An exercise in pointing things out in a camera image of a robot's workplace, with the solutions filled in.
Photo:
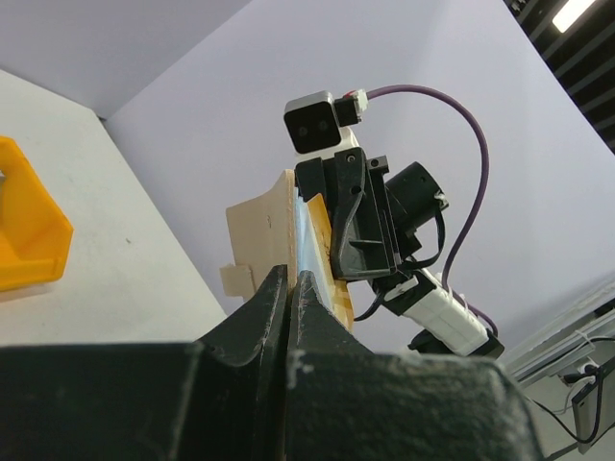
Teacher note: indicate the yellow plastic bin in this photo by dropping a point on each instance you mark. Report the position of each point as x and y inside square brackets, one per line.
[35, 234]

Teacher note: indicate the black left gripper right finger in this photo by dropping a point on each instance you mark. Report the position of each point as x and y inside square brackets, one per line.
[345, 402]

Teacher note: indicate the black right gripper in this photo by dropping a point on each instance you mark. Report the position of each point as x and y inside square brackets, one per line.
[374, 220]

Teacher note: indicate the gold credit card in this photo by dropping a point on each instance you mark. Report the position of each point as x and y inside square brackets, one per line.
[337, 292]

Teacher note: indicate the beige leather card holder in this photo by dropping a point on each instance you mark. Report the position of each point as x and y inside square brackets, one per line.
[262, 232]

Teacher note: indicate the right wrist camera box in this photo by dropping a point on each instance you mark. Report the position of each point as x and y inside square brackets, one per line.
[320, 125]

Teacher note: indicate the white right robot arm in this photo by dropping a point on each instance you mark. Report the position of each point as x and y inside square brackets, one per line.
[448, 326]

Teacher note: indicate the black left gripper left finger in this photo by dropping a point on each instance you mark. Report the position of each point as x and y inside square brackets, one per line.
[220, 397]

